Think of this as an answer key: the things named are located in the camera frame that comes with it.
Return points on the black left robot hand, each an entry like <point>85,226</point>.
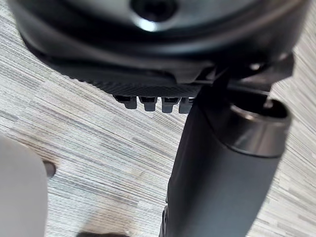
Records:
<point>153,44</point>

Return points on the silver robot leg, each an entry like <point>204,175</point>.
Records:
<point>19,190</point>

